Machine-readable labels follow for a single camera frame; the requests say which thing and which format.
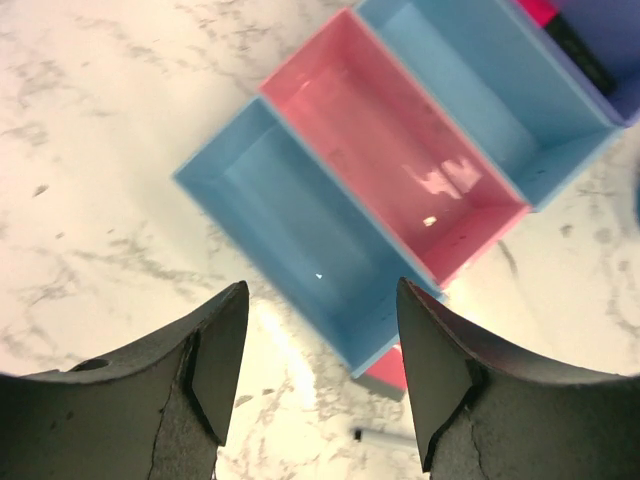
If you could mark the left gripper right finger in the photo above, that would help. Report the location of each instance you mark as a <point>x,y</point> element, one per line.
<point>486,408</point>

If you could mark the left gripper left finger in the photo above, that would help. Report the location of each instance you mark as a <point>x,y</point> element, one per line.
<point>157,408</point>

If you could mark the light blue bin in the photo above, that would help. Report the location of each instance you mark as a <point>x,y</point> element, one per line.
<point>306,234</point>
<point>494,73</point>

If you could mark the pink bin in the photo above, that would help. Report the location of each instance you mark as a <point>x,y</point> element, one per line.
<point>394,148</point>

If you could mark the purple bin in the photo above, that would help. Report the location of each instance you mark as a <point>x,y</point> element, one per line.
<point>611,31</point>

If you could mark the black-capped white pen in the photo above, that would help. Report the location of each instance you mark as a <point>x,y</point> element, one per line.
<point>384,439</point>

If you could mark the pink eraser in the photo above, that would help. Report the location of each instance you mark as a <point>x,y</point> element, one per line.
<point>386,377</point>

